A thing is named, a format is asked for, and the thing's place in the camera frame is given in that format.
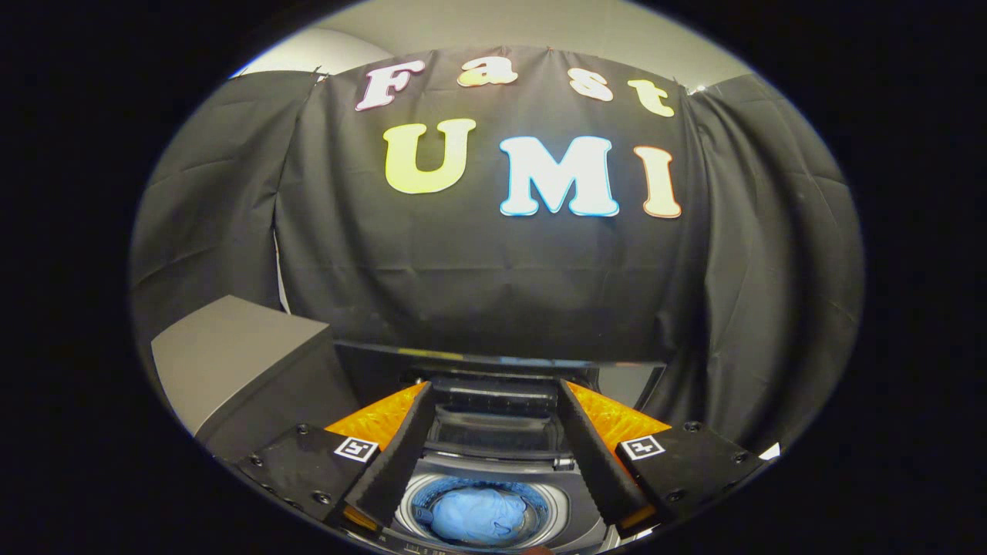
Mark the dark grey cabinet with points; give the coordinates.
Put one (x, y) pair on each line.
(231, 347)

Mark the dark washing machine lid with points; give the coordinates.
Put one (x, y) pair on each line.
(493, 408)

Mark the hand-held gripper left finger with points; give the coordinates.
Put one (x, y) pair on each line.
(401, 455)

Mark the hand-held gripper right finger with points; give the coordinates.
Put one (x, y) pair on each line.
(597, 462)

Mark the black backdrop cloth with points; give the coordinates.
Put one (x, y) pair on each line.
(463, 270)

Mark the light blue polo shirt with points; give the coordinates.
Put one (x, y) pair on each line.
(478, 516)

